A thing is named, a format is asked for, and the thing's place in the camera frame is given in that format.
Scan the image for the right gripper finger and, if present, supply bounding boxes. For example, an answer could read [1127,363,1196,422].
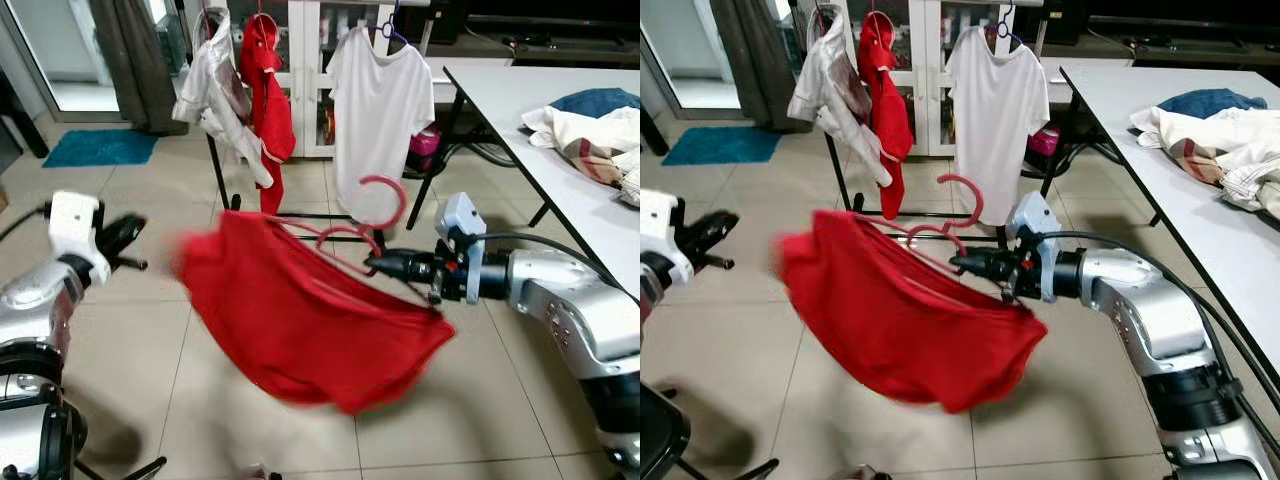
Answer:
[949,250,999,282]
[363,250,413,283]

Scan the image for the red t-shirt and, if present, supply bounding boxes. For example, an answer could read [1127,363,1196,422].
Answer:
[775,210,1049,414]
[170,210,456,416]

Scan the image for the purple plastic hanger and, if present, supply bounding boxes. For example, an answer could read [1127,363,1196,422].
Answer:
[378,0,413,49]
[995,0,1031,49]

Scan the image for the teal floor mat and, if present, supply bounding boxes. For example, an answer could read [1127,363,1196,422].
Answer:
[42,128,159,169]
[662,126,783,166]

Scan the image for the metal clothes rack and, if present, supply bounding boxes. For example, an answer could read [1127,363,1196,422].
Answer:
[195,0,421,233]
[812,0,1006,247]

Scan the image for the pink bag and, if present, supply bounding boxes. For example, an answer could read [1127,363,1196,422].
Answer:
[1025,125,1061,161]
[408,128,444,176]

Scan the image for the black shelf unit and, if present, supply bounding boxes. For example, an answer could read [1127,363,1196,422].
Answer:
[0,65,49,159]
[640,105,671,157]

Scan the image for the black table leg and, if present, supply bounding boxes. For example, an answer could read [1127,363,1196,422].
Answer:
[1040,68,1083,201]
[405,68,467,232]

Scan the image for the cream plaid garment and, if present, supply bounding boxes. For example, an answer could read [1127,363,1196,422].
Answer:
[1130,105,1280,213]
[520,105,641,206]

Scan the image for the grey curtain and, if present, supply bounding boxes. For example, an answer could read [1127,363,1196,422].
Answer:
[88,0,191,136]
[708,0,811,131]

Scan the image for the white grey shirt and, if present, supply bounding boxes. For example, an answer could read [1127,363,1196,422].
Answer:
[788,8,894,189]
[172,10,276,191]

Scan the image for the white glass-door cabinet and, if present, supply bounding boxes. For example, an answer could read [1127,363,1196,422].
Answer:
[225,0,471,161]
[905,0,1049,161]

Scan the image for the red polo shirt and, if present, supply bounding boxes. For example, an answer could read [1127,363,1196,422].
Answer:
[238,12,298,216]
[858,10,916,221]

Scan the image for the blue folded cloth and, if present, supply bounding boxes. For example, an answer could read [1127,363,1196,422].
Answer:
[1158,88,1269,121]
[548,88,641,119]

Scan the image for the glass sliding door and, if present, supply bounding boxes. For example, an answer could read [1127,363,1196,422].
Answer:
[0,0,111,126]
[640,0,736,121]

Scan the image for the black TV stand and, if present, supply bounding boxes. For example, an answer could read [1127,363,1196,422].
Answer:
[1045,0,1280,71]
[430,0,641,66]

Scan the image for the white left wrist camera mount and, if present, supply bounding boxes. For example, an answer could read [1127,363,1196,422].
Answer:
[640,188,696,288]
[48,190,106,288]

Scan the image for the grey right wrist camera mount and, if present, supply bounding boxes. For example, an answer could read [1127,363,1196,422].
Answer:
[435,193,488,306]
[1010,192,1063,304]

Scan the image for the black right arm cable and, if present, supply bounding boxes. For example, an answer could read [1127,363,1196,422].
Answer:
[1040,229,1280,441]
[470,230,641,306]

